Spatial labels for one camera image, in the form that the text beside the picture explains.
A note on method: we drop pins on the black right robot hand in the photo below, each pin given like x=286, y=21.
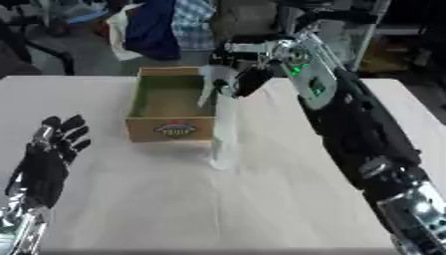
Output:
x=251, y=81

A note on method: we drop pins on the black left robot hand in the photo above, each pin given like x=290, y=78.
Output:
x=43, y=172

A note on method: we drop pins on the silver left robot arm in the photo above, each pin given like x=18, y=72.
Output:
x=23, y=229

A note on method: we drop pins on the silver and black right robot arm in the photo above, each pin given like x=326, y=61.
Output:
x=360, y=132

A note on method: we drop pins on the tan cardboard box green inside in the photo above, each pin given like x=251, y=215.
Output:
x=168, y=106

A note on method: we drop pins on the plaid cloth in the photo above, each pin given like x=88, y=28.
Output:
x=194, y=23

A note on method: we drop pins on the dark blue garment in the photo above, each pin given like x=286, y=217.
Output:
x=152, y=30

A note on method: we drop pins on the black chair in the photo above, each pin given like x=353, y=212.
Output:
x=35, y=50

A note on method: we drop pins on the silver metal pole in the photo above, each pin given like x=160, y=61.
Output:
x=367, y=36

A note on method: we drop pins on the white cloth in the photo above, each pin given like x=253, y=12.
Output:
x=119, y=33

